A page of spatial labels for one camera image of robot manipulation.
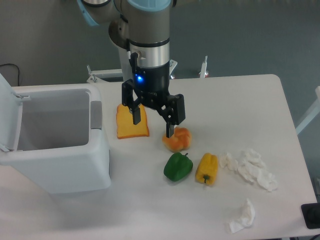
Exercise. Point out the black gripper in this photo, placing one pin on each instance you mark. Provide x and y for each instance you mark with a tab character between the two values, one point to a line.
151	86

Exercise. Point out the white trash can lid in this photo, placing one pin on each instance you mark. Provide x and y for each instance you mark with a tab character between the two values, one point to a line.
11	110

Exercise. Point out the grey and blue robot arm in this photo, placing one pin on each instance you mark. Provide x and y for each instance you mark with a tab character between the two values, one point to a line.
142	29

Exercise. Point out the white trash can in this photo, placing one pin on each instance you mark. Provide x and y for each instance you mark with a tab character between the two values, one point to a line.
62	145

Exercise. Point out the orange toast slice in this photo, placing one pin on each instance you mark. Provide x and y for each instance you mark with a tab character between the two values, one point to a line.
125	127

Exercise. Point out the round knotted bread roll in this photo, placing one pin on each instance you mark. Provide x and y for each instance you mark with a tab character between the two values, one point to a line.
179	141

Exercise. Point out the green bell pepper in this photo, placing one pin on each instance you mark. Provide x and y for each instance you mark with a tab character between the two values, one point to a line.
178	166

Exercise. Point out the yellow bell pepper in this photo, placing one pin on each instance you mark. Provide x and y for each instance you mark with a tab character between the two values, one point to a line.
207	169

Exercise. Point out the small crumpled white tissue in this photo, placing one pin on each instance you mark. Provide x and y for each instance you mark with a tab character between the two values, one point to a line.
226	160

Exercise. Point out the large crumpled white tissue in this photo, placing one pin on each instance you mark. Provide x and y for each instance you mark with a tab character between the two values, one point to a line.
253	169

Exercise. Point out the crumpled white tissue near edge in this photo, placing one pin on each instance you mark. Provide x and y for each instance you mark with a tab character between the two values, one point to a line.
246	218

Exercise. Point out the white table leg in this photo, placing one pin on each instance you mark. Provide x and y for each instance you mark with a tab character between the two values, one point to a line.
309	114

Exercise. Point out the black device at table edge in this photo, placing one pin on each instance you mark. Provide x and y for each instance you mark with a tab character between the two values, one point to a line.
311	215

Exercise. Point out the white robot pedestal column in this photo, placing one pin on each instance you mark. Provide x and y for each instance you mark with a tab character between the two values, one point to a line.
125	64

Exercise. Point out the white metal base frame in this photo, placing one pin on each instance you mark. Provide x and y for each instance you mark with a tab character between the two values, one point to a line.
109	74

